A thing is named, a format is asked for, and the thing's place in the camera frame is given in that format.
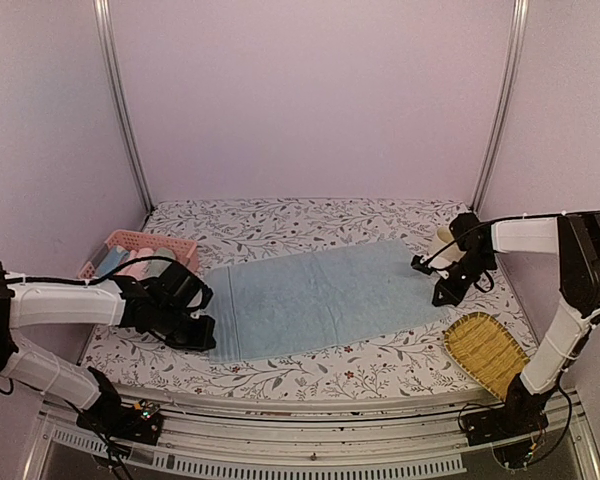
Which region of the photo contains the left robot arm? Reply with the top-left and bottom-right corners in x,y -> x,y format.
0,260 -> 216,434

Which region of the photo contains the woven bamboo tray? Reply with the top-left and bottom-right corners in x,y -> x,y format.
443,312 -> 530,402

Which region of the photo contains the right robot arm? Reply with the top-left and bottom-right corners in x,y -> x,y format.
412,210 -> 600,436

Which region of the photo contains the aluminium post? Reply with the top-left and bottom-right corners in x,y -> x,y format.
470,0 -> 529,213
93,0 -> 154,215

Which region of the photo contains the rolled pink towel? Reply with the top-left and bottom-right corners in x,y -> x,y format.
123,248 -> 154,280

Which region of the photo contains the pink plastic basket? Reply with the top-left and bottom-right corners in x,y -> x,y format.
78,230 -> 199,279

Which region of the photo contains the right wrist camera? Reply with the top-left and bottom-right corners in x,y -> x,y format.
411,255 -> 451,278

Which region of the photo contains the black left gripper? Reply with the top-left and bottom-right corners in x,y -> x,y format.
155,304 -> 216,353

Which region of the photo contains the green towel with panda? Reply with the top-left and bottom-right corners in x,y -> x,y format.
146,247 -> 176,277

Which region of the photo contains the right aluminium post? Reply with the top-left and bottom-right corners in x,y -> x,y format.
470,0 -> 529,213

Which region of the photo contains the rolled blue patterned towel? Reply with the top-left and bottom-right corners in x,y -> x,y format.
95,246 -> 129,278

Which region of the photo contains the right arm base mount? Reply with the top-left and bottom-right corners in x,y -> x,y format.
457,403 -> 549,446

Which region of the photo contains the aluminium front frame rail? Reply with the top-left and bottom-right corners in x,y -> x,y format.
22,386 -> 600,479

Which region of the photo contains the left aluminium post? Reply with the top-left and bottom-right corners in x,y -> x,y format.
93,0 -> 154,215

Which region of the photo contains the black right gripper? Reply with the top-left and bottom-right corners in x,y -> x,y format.
433,251 -> 496,306

